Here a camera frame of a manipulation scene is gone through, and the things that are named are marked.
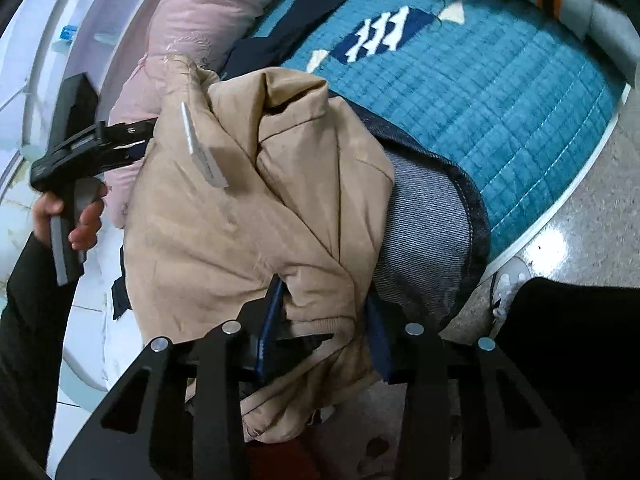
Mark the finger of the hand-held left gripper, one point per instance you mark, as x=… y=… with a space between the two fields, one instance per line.
x=125 y=152
x=130 y=130

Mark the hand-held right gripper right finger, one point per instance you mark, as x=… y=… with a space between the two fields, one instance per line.
x=381 y=355

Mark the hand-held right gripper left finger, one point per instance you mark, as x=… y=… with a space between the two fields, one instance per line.
x=265 y=340

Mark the tan button jacket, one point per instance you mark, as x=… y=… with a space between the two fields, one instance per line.
x=225 y=220

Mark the person's left forearm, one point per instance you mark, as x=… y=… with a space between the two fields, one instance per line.
x=30 y=350

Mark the person's left hand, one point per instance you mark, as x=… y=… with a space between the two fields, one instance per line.
x=87 y=225

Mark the small blue box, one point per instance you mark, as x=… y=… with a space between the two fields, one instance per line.
x=68 y=33

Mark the dark denim jeans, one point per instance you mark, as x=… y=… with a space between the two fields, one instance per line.
x=425 y=240

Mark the pink quilt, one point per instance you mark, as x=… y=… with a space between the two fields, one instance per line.
x=200 y=20

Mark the person's white shoe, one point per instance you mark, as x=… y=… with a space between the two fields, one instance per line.
x=507 y=285

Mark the dark navy cloth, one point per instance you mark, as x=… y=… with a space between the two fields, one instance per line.
x=310 y=5

